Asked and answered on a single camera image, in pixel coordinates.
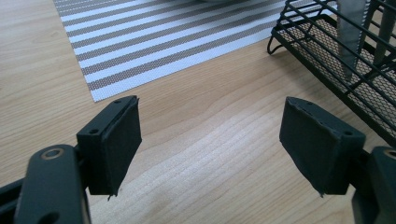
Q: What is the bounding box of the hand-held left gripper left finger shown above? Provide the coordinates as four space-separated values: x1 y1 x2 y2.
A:
76 94 143 198

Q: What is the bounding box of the striped woven placemat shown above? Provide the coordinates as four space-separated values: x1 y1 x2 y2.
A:
52 0 339 103

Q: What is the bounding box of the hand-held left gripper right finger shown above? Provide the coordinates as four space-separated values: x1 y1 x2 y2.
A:
278 96 367 198

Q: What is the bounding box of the black wire dish rack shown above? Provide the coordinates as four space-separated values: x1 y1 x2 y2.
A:
266 0 396 148

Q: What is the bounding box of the grey plate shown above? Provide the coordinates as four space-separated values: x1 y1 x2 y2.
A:
335 0 372 82
373 0 396 66

